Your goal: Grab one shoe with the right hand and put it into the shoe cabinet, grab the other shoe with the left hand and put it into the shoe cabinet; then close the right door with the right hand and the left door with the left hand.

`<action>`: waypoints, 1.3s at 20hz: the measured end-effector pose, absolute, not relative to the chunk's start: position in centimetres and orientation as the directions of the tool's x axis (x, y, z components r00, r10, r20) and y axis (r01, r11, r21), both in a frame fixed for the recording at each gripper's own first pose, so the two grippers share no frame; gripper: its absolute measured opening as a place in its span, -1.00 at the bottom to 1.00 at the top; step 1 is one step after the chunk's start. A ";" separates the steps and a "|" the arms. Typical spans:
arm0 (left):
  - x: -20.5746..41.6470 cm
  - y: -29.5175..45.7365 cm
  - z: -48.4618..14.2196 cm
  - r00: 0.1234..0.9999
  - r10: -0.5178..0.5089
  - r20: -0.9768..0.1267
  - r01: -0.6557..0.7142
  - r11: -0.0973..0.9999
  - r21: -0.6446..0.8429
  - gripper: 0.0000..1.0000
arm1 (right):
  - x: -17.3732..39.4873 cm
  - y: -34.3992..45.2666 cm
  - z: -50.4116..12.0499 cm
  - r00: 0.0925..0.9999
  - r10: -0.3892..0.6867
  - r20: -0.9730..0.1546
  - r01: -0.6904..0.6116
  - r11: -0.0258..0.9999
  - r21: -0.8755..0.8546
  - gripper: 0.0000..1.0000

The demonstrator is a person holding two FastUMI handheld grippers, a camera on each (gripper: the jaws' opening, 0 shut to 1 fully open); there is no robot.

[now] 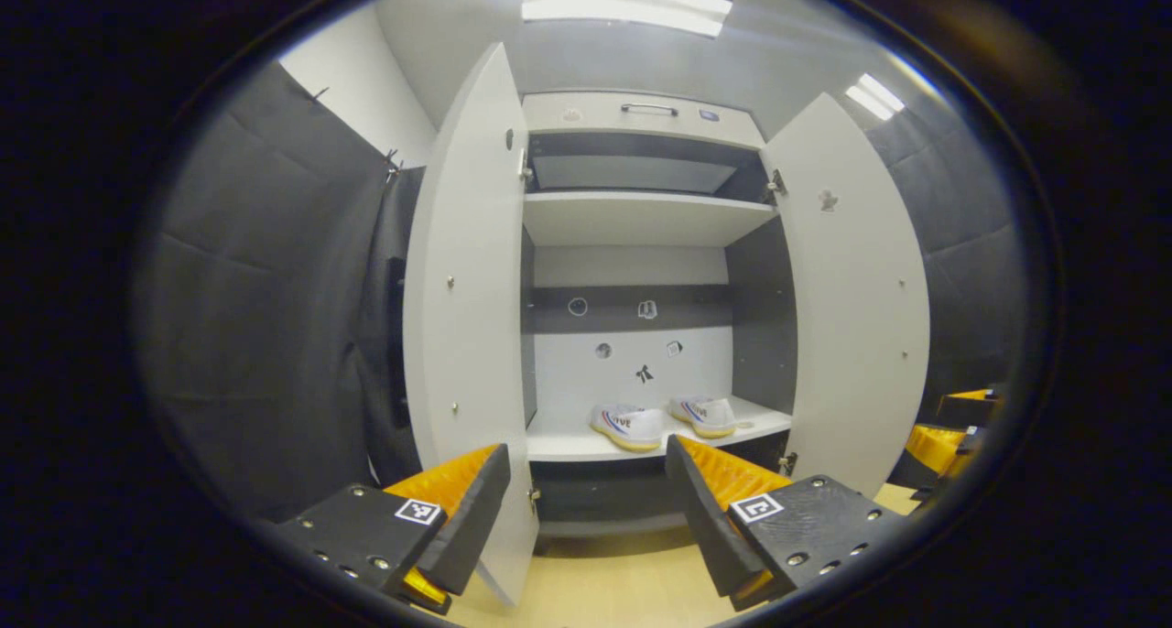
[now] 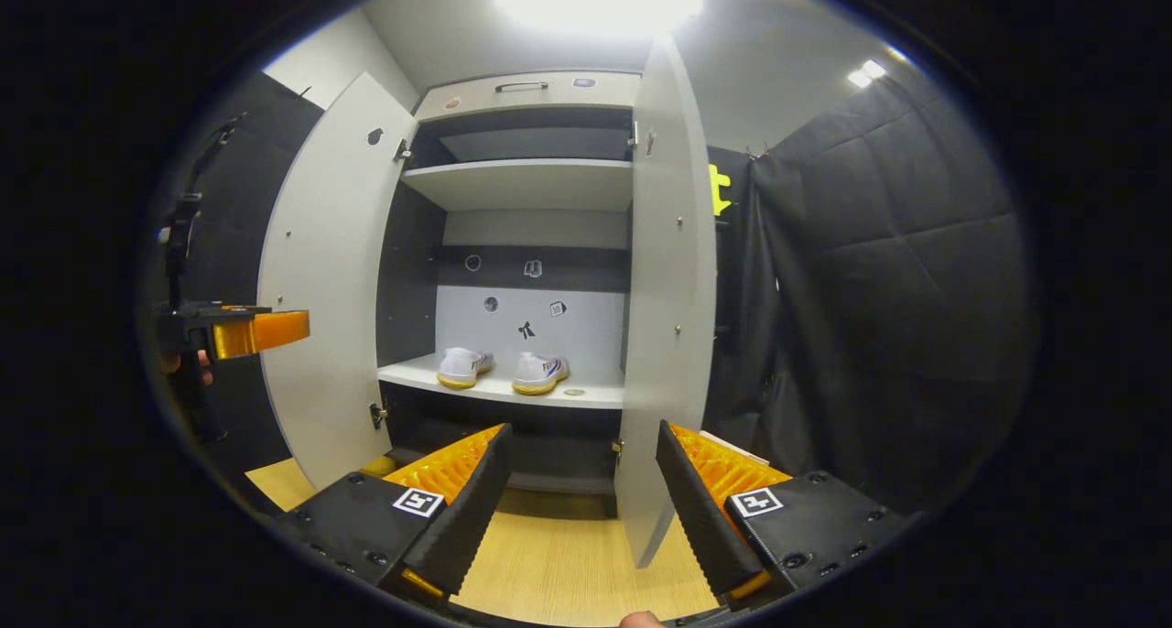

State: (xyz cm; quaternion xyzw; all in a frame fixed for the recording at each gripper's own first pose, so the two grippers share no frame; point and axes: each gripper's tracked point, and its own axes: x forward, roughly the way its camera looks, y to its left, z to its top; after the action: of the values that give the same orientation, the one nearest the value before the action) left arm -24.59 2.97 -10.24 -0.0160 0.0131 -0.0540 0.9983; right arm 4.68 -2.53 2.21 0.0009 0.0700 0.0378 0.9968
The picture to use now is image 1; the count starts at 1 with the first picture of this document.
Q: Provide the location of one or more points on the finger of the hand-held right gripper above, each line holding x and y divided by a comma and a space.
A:
971, 406
934, 449

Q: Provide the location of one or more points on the black backdrop cloth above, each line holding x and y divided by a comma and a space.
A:
265, 317
971, 271

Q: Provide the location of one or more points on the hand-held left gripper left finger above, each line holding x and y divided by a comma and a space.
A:
472, 527

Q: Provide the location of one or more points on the long ceiling light panel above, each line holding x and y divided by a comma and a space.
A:
627, 4

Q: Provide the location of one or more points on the metal clip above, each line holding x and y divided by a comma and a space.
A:
394, 166

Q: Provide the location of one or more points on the white and grey shoe cabinet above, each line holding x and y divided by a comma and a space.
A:
641, 218

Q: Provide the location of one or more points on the white canvas shoe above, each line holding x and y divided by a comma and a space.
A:
705, 416
627, 427

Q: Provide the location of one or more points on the small ceiling light panel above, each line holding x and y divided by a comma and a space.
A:
875, 97

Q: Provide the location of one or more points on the white cabinet door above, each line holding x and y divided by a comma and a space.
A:
467, 335
851, 317

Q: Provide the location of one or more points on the white cabinet drawer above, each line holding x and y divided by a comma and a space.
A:
641, 133

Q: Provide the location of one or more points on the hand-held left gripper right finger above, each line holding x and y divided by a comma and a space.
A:
710, 527

